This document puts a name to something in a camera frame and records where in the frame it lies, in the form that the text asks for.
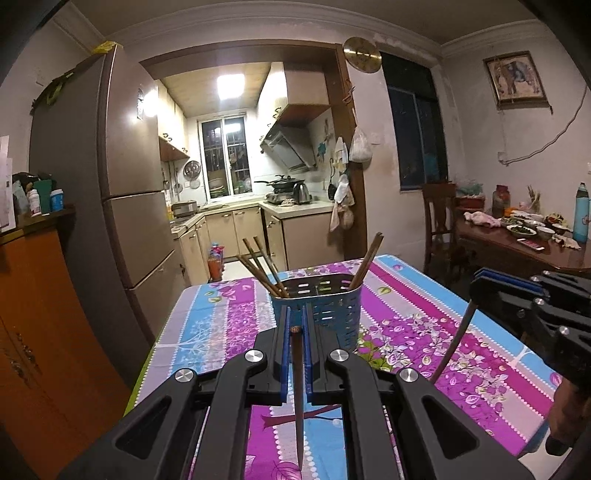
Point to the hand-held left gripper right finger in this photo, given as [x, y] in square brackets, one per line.
[309, 364]

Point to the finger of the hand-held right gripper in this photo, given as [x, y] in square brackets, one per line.
[489, 290]
[508, 279]

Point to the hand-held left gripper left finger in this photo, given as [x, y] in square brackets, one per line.
[285, 364]

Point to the blue plastic utensil basket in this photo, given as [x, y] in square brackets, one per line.
[332, 314]

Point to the person's right hand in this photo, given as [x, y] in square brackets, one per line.
[561, 410]

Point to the dark wooden dining table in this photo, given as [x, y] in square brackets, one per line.
[498, 249]

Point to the smartphone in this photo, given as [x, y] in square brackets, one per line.
[531, 244]

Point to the group of food bowls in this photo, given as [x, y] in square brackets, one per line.
[531, 226]

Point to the pink cloth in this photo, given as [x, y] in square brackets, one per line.
[482, 219]

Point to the floral striped tablecloth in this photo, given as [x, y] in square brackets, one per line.
[221, 323]

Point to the glass jar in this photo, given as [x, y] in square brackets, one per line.
[501, 203]

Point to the chopstick holder cup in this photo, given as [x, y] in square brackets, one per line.
[533, 203]

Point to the wooden chair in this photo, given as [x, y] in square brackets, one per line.
[438, 221]

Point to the plastic-covered dish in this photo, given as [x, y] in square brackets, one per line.
[470, 196]

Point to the blue thermos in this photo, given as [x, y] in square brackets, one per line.
[581, 214]

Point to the orange bottles on floor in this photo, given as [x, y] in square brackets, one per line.
[215, 265]

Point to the lower kitchen cabinets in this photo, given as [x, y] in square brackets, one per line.
[244, 235]

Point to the hanging beige cloths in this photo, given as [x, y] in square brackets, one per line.
[341, 207]

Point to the gas stove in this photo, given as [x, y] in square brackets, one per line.
[279, 198]

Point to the steel kettle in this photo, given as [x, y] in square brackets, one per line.
[302, 194]

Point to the hanging black pan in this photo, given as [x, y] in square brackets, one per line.
[332, 190]

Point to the dark window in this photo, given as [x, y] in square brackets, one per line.
[415, 124]

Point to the black wok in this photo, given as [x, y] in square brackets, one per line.
[281, 183]

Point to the steel pot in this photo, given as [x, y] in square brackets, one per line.
[184, 210]

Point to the hanging white plastic bag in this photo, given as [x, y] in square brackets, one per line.
[360, 146]

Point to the framed elephant picture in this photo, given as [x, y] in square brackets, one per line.
[515, 78]

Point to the hanging white towel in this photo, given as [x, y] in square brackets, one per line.
[340, 152]

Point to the barred kitchen window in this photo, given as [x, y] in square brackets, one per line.
[225, 159]

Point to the hanging metal strainer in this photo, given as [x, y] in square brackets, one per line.
[192, 169]

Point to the steel range hood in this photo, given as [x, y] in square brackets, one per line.
[291, 147]

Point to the orange wooden cabinet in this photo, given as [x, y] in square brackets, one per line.
[41, 346]

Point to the silver refrigerator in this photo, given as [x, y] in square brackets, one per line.
[134, 161]

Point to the upper kitchen cabinet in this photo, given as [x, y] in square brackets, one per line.
[304, 92]

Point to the kitchen ceiling light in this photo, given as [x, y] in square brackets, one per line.
[231, 87]

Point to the green box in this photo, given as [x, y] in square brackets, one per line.
[44, 194]

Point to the white medicine bottle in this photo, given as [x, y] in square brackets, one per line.
[34, 203]

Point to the white papers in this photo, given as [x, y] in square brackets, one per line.
[5, 184]

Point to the yellow-green bag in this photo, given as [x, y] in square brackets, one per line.
[105, 46]

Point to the flower wall sticker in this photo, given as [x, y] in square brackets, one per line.
[323, 147]

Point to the gold wall clock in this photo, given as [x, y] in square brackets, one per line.
[362, 54]

